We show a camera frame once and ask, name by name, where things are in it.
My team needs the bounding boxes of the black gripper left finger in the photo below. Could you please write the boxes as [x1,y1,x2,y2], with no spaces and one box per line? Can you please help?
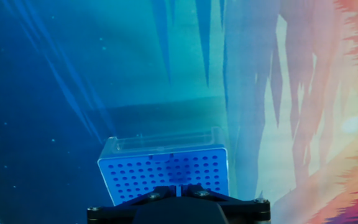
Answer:
[86,185,178,224]

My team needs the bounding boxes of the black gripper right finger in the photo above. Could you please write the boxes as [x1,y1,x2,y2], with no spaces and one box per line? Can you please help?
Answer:
[181,184,272,224]

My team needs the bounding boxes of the blue tip box clear lid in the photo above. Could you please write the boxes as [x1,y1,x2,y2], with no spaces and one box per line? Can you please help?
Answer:
[97,126,231,207]

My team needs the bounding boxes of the printed sunset forest cloth mat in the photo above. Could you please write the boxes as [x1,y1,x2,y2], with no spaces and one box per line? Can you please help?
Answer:
[0,0,358,224]

